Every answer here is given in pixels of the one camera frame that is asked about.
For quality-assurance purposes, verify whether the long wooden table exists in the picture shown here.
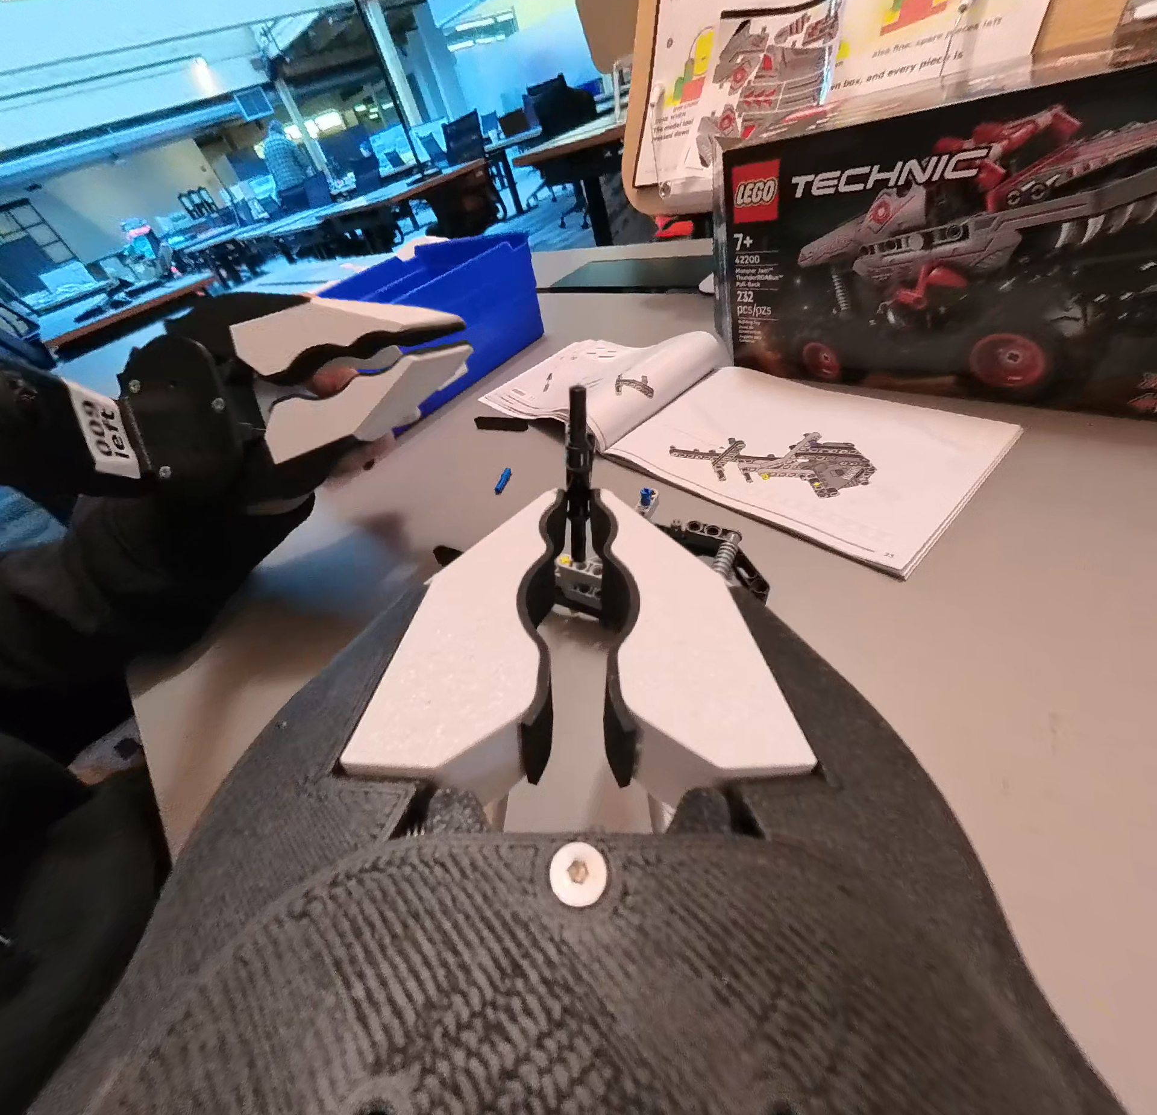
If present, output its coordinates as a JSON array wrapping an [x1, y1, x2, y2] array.
[[515, 121, 627, 230], [311, 158, 494, 248]]

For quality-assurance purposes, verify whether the person's left hand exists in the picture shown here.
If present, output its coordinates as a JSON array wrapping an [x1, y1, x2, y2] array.
[[311, 364, 399, 476]]

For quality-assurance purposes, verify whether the blue bin with label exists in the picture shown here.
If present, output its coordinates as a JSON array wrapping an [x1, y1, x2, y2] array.
[[311, 231, 546, 436]]

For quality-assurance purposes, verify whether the open instruction booklet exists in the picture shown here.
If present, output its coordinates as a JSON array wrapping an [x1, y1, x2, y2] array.
[[478, 330, 1025, 581]]

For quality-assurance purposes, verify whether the black toy axle pin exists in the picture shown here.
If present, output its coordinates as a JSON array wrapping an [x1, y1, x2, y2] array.
[[564, 385, 598, 583]]

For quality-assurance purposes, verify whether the person's black clothed torso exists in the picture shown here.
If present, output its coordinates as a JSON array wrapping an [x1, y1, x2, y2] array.
[[0, 671, 174, 1115]]

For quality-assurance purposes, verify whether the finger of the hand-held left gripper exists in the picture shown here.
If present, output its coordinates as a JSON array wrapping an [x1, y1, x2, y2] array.
[[267, 341, 474, 465], [231, 299, 468, 385]]

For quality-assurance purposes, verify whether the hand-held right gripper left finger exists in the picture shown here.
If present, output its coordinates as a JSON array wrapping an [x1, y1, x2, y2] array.
[[341, 489, 573, 786]]

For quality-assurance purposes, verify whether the black office chair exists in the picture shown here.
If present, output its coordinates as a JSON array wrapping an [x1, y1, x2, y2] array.
[[441, 110, 487, 169]]

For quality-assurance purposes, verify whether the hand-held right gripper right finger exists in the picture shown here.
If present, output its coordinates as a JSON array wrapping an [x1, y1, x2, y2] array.
[[586, 489, 821, 787]]

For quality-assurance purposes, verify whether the partly built toy model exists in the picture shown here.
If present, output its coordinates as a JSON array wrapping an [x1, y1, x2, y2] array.
[[546, 486, 772, 620]]

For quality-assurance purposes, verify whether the black toy truck box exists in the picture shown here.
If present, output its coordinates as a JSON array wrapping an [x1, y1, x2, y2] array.
[[711, 62, 1157, 422]]

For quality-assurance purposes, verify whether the wooden display board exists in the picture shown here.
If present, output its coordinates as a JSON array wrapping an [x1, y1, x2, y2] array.
[[622, 0, 1157, 222]]

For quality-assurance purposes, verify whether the person's left forearm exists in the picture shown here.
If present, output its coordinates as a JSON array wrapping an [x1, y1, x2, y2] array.
[[0, 491, 319, 692]]

